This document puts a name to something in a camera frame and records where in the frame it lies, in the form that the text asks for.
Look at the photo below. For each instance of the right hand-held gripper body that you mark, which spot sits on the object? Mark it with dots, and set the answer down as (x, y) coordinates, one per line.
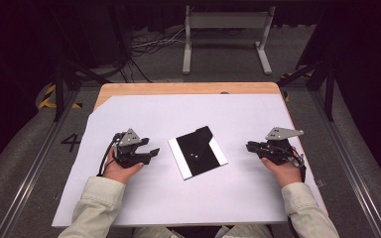
(279, 150)

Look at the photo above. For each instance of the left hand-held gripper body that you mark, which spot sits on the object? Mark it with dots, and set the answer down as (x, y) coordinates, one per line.
(127, 155)

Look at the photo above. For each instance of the person's left hand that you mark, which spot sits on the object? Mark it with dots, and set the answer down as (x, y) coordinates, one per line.
(120, 172)

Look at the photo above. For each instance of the person's right hand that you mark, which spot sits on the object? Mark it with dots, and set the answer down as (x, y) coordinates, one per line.
(286, 173)

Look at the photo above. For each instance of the yellow black hazard tape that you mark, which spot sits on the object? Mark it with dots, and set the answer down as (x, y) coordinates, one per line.
(287, 96)
(48, 99)

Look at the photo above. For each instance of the large white paper sheet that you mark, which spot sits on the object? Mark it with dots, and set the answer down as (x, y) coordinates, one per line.
(195, 109)

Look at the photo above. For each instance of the black metal stand leg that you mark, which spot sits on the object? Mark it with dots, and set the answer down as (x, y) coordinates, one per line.
(329, 92)
(59, 92)

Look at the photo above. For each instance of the grey metal floor stand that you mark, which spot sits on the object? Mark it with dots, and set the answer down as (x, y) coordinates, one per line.
(226, 20)

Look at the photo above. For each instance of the grey metal floor rail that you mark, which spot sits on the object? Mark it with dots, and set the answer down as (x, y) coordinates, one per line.
(347, 158)
(36, 168)

